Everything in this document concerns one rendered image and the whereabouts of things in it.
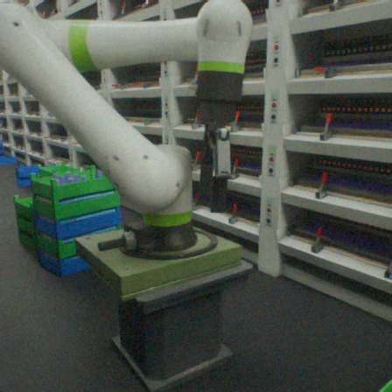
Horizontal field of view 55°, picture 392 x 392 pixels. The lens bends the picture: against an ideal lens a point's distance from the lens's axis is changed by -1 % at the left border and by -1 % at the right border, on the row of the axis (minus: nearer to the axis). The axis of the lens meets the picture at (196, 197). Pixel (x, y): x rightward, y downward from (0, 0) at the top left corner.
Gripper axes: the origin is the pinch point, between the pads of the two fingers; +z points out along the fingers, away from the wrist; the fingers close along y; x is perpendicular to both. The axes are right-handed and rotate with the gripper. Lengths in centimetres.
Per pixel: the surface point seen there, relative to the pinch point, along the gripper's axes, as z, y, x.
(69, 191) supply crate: 17, -70, -41
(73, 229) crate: 33, -70, -40
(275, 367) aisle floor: 46, -2, 21
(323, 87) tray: -27, -42, 44
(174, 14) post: -59, -117, 1
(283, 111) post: -18, -55, 36
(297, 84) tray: -28, -50, 38
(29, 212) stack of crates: 35, -98, -64
